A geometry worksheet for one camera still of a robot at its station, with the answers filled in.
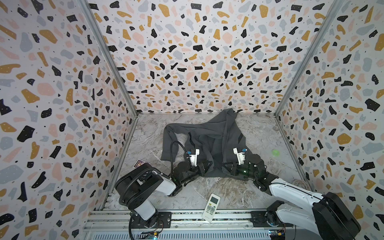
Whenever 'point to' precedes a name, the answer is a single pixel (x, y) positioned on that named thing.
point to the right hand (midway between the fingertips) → (221, 163)
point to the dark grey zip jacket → (219, 141)
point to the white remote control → (210, 211)
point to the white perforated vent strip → (184, 235)
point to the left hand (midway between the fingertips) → (213, 162)
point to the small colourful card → (139, 162)
